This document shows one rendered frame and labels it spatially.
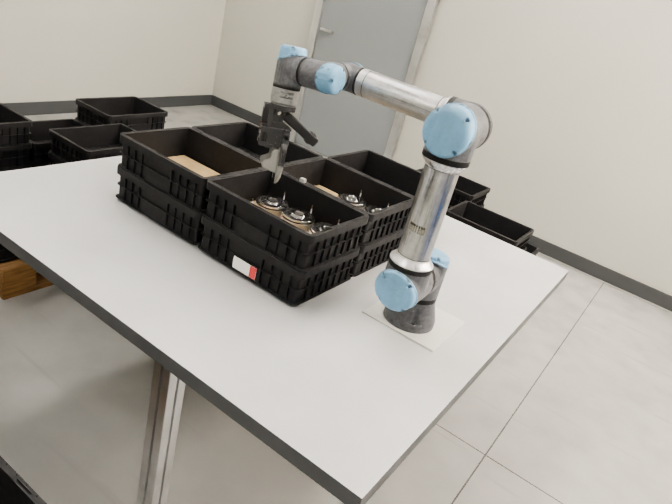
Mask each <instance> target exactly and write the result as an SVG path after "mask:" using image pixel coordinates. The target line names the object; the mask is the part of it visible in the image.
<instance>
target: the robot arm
mask: <svg viewBox="0 0 672 504"><path fill-rule="evenodd" d="M276 61H277V63H276V69H275V75H274V80H273V85H272V91H271V96H270V100H271V101H272V102H265V101H264V105H263V110H262V116H261V121H260V124H259V127H258V135H257V141H258V145H260V146H265V147H266V148H270V150H269V153H267V154H263V155H261V156H260V161H261V162H262V163H261V165H262V167H263V168H265V169H267V170H269V171H271V172H273V173H272V178H273V179H274V183H277V182H278V180H279V179H280V178H281V174H282V170H283V166H284V162H285V158H286V153H287V148H288V145H289V140H290V132H291V128H293V129H294V130H295V131H296V132H297V133H298V134H299V135H300V136H301V137H302V138H303V139H304V141H305V143H307V144H309V145H311V146H312V147H314V146H315V145H316V144H317V143H318V139H317V136H316V134H315V133H314V132H312V131H309V130H308V129H307V128H306V127H305V126H304V125H303V124H302V123H301V122H300V121H299V120H297V119H296V118H295V117H294V116H293V115H292V114H291V113H290V112H292V113H295V110H296V107H295V106H297V104H298V99H299V94H300V89H301V86H302V87H305V88H309V89H312V90H316V91H319V92H321V93H324V94H331V95H336V94H338V93H339V92H340V91H341V90H343V91H347V92H349V93H352V94H354V95H357V96H359V97H362V98H365V99H367V100H370V101H372V102H375V103H377V104H380V105H382V106H385V107H388V108H390V109H393V110H395V111H398V112H400V113H403V114H405V115H408V116H411V117H413V118H416V119H418V120H421V121H423V122H424V125H423V129H422V139H423V141H424V147H423V150H422V156H423V158H424V160H425V165H424V168H423V171H422V175H421V178H420V181H419V184H418V187H417V190H416V193H415V197H414V200H413V203H412V206H411V209H410V212H409V215H408V218H407V222H406V225H405V228H404V231H403V234H402V237H401V240H400V243H399V247H398V248H397V249H395V250H393V251H391V253H390V255H389V258H388V262H387V265H386V268H385V270H383V271H382V272H380V273H379V275H378V276H377V278H376V280H375V292H376V295H377V296H378V298H379V300H380V302H381V303H382V304H383V305H384V306H385V308H384V312H383V314H384V317H385V319H386V320H387V321H388V322H389V323H390V324H391V325H393V326H394V327H396V328H398V329H400V330H403V331H405V332H409V333H414V334H425V333H428V332H430V331H431V330H432V329H433V327H434V324H435V303H436V300H437V297H438V294H439V291H440V289H441V286H442V283H443V280H444V277H445V274H446V272H447V269H448V266H449V262H450V259H449V257H448V256H447V255H446V254H445V253H444V252H442V251H441V250H439V249H436V248H434V246H435V243H436V240H437V237H438V234H439V232H440V229H441V226H442V223H443V220H444V217H445V214H446V211H447V209H448V206H449V203H450V200H451V197H452V194H453V191H454V188H455V186H456V183H457V180H458V177H459V174H460V172H462V171H464V170H466V169H468V168H469V165H470V162H471V160H472V157H473V154H474V151H475V149H477V148H479V147H481V146H482V145H483V144H485V143H486V141H487V140H488V139H489V137H490V135H491V133H492V129H493V121H492V117H491V115H490V113H489V111H488V110H487V109H486V108H485V107H484V106H483V105H481V104H479V103H476V102H472V101H468V100H464V99H461V98H458V97H455V96H451V97H449V98H446V97H443V96H440V95H437V94H435V93H432V92H429V91H426V90H424V89H421V88H418V87H416V86H413V85H410V84H407V83H405V82H402V81H399V80H396V79H394V78H391V77H388V76H385V75H383V74H380V73H377V72H375V71H372V70H369V69H366V68H364V67H363V66H362V65H361V64H359V63H356V62H352V61H348V62H331V61H320V60H316V59H312V58H308V56H307V50H306V49H304V48H300V47H296V46H292V45H287V44H283V45H281V46H280V49H279V54H278V58H277V59H276ZM278 112H281V114H280V115H278ZM283 120H284V121H285V122H286V123H287V124H288V125H289V126H290V127H291V128H290V127H289V126H288V125H287V124H286V123H285V122H284V121H283Z"/></svg>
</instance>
